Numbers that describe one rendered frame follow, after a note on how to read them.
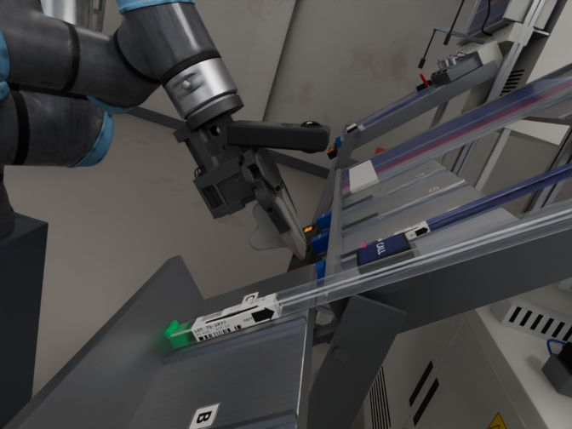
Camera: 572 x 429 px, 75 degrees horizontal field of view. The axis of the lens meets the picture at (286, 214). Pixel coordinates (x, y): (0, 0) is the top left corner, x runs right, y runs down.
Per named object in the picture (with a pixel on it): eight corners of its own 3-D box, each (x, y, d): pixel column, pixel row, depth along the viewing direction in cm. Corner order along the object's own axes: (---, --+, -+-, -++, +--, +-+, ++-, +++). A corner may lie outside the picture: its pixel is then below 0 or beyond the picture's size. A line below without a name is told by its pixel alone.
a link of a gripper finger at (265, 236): (271, 271, 49) (237, 209, 47) (311, 254, 47) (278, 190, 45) (266, 282, 46) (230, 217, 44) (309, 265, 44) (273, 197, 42)
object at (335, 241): (351, 338, 41) (323, 283, 39) (347, 192, 103) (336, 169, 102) (362, 334, 40) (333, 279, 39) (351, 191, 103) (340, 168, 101)
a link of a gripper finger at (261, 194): (282, 226, 47) (249, 165, 45) (294, 220, 46) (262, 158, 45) (276, 240, 42) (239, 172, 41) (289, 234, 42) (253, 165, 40)
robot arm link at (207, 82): (231, 60, 45) (207, 53, 38) (248, 95, 46) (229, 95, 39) (180, 90, 47) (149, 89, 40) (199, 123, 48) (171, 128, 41)
